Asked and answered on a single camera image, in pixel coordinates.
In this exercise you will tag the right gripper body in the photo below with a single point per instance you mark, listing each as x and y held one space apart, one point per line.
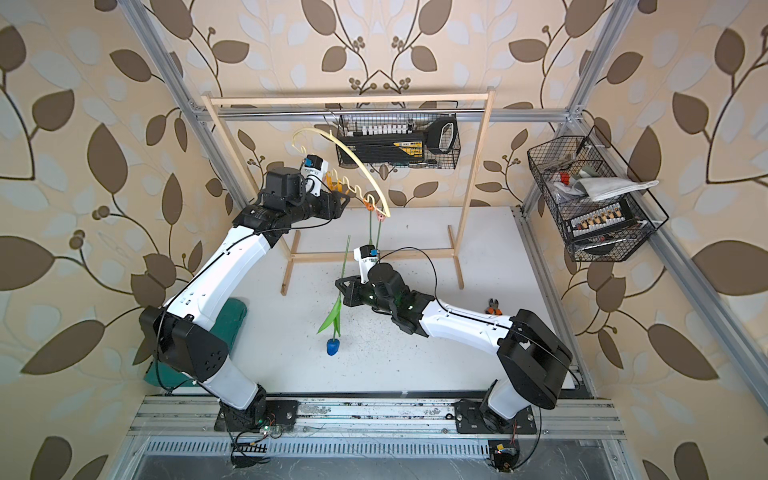
364 293

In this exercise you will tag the right wire basket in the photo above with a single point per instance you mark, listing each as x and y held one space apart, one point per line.
556 165

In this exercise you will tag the bit set box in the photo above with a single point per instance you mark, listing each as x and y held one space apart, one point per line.
600 221

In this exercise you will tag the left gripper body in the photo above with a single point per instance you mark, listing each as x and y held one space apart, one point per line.
330 207

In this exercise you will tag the yellow clip hanger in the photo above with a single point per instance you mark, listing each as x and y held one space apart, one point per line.
380 202

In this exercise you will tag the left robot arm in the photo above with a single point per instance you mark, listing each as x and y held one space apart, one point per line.
179 331

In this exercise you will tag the green tool case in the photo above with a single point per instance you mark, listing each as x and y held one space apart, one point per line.
227 326

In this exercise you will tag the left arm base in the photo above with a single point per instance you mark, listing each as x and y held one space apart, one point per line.
280 414

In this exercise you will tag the orange black pliers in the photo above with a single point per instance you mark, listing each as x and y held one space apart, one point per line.
493 308

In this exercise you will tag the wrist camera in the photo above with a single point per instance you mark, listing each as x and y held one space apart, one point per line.
314 170
367 256

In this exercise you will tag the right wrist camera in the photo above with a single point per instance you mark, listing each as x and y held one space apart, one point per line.
367 256

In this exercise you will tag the blue tulip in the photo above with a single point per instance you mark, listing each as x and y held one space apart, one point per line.
333 319

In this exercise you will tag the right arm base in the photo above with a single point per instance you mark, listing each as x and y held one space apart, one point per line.
473 417

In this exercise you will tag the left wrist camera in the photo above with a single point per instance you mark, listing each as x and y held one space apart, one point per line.
314 170

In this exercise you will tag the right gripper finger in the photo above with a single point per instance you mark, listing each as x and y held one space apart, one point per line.
342 284
343 300

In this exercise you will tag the white paper in basket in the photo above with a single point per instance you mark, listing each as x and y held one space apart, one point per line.
605 188

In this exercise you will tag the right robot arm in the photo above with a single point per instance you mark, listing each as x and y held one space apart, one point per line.
535 360

